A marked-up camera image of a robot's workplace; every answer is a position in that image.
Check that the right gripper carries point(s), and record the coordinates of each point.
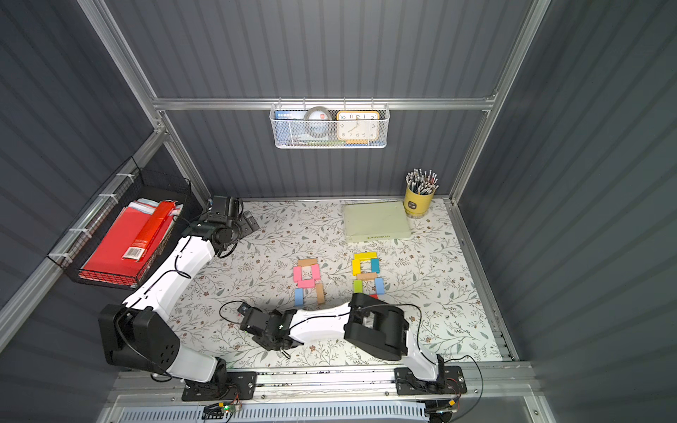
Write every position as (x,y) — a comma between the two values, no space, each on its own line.
(256,322)

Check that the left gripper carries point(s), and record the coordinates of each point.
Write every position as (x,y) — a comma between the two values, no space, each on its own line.
(239,219)

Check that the light blue block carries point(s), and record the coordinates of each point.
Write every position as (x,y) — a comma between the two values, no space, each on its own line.
(380,287)
(299,297)

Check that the pink block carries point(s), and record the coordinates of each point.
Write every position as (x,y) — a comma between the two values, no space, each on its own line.
(315,272)
(298,274)
(306,284)

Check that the tan block front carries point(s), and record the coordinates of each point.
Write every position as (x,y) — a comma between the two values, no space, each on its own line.
(319,288)

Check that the yellow block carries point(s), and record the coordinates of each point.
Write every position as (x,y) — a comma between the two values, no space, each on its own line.
(356,267)
(365,256)

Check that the tan wooden block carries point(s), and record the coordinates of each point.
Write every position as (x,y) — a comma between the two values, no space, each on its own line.
(367,276)

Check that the teal block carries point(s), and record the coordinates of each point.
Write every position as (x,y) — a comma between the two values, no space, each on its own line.
(375,265)

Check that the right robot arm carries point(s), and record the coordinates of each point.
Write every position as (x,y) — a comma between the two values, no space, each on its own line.
(376,327)

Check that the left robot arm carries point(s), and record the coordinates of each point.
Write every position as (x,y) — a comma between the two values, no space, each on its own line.
(136,333)

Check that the red long box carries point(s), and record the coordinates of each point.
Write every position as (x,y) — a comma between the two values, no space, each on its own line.
(156,217)

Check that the green circuit board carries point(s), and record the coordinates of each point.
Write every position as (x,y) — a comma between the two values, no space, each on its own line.
(222,412)

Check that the red folder stack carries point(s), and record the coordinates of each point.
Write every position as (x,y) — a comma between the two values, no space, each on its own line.
(107,265)

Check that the grey tape roll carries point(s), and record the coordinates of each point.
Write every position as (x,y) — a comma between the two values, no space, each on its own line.
(317,122)

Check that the pale green workspace book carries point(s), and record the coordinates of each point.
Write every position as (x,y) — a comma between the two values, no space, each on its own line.
(375,222)

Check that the yellow square clock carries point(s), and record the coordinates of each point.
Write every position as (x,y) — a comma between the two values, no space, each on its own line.
(358,127)

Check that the yellow pen cup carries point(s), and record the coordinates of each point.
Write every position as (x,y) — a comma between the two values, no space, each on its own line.
(421,188)

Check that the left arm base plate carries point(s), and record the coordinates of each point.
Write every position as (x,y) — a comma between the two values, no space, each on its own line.
(225,386)

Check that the black wire side basket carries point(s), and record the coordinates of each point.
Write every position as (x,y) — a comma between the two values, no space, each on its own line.
(92,251)

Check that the white wire wall basket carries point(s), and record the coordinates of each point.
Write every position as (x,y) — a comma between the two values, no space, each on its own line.
(287,124)

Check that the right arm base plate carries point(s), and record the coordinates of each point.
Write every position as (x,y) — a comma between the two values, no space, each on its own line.
(450,383)

